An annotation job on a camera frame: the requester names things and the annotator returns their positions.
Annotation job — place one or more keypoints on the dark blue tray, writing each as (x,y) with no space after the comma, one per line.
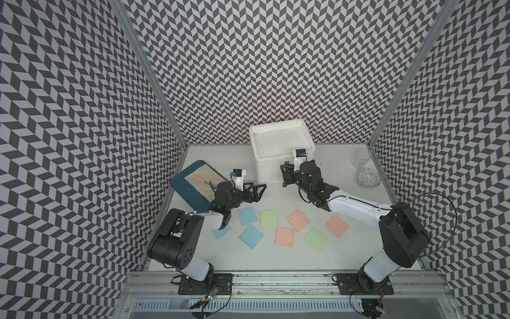
(186,191)

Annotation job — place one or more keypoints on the white three-drawer plastic cabinet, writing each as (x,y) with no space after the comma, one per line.
(280,140)

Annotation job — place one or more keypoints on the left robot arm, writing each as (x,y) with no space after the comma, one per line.
(174,243)

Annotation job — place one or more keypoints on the green sticky note centre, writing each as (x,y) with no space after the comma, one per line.
(268,218)

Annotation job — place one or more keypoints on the pink-handled spoon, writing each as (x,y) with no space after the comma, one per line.
(203,180)

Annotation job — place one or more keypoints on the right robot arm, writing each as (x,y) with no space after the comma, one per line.
(403,235)

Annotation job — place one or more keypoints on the green sticky note lower right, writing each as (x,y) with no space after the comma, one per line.
(315,239)

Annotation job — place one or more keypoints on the clear drinking glass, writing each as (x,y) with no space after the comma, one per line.
(360,158)

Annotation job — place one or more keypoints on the blue sticky note far left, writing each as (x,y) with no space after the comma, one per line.
(221,232)

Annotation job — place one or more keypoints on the aluminium front rail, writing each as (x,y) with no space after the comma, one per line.
(315,284)

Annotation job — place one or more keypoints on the pink sticky note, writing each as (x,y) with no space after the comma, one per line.
(284,237)
(336,226)
(298,220)

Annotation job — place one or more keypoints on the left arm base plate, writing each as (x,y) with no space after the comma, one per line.
(221,283)

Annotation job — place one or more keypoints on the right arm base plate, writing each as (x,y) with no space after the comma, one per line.
(351,283)

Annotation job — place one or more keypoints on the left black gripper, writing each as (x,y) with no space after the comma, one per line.
(255,197)

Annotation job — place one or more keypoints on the blue sticky note lower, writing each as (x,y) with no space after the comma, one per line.
(251,236)

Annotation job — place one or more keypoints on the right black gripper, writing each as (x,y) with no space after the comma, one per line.
(289,171)

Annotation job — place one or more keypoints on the blue sticky note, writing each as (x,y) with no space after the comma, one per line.
(247,216)
(251,236)
(221,232)

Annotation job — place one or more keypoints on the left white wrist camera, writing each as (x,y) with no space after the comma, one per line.
(237,178)

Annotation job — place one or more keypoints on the blue sticky note upper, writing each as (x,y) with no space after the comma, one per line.
(247,216)

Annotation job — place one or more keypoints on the green sticky note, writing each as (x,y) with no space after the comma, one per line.
(268,218)
(315,239)

